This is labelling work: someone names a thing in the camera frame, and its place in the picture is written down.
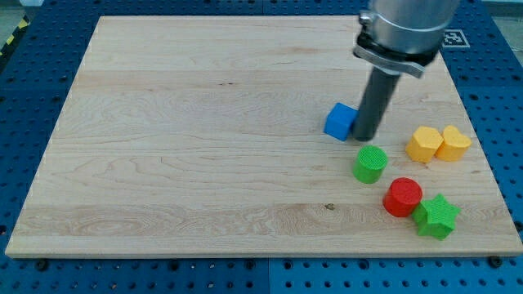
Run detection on blue cube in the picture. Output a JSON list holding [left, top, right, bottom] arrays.
[[324, 103, 358, 141]]

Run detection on red cylinder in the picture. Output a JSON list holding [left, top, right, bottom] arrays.
[[382, 177, 422, 217]]

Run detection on yellow heart block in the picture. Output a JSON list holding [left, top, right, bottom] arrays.
[[435, 125, 472, 162]]

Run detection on yellow hexagon block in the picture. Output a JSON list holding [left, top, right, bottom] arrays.
[[405, 126, 443, 163]]

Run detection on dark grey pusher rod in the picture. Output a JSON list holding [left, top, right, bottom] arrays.
[[352, 67, 400, 141]]

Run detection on green cylinder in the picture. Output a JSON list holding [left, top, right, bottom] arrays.
[[352, 145, 388, 184]]

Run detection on fiducial marker tag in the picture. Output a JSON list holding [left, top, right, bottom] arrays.
[[442, 29, 470, 48]]

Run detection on green star block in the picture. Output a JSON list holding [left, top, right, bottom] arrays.
[[412, 194, 461, 240]]

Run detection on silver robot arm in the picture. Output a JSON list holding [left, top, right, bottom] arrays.
[[353, 0, 459, 78]]

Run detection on wooden board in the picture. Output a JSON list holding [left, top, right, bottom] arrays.
[[6, 16, 522, 259]]

